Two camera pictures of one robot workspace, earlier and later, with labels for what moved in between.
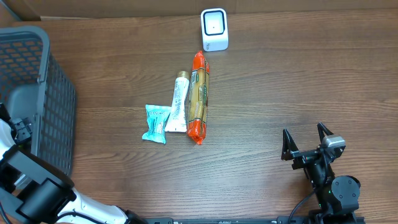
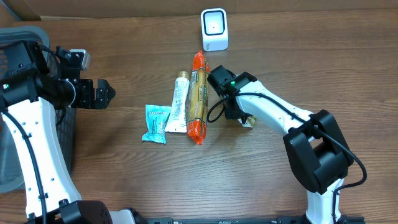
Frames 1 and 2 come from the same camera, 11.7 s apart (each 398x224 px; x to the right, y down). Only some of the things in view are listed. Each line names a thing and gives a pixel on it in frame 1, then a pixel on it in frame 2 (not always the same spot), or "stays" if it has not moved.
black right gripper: (308, 154) to (234, 112)
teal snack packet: (157, 116) stays
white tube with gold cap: (177, 120) stays
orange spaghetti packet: (196, 126) stays
